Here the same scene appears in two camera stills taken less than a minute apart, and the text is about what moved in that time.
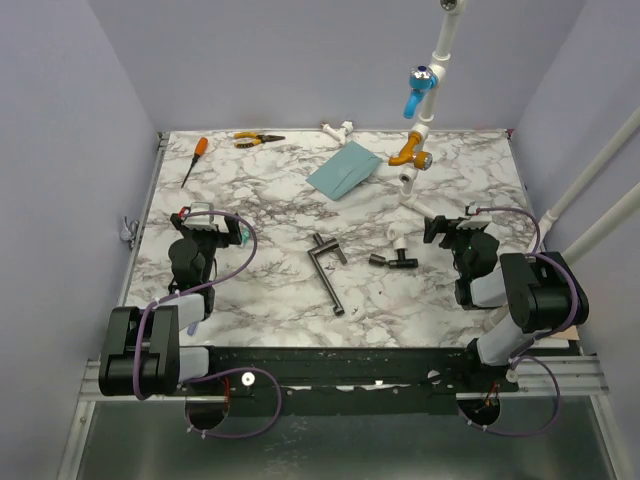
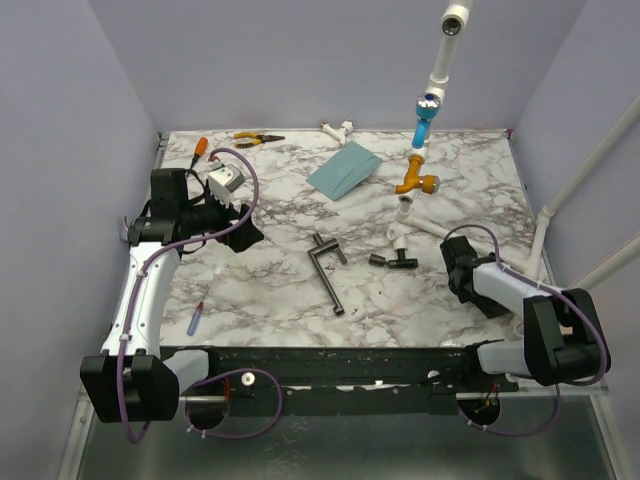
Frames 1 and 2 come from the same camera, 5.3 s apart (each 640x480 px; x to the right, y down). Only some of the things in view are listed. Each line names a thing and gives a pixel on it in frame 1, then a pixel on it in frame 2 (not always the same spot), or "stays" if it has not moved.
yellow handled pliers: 257,139 stays
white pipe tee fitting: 340,135 stays
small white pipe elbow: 397,235 stays
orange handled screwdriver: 200,150 stays
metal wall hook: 129,233 stays
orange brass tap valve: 421,160 -> 429,184
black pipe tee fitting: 400,263 stays
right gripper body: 458,240 -> 464,292
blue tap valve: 422,78 -> 427,108
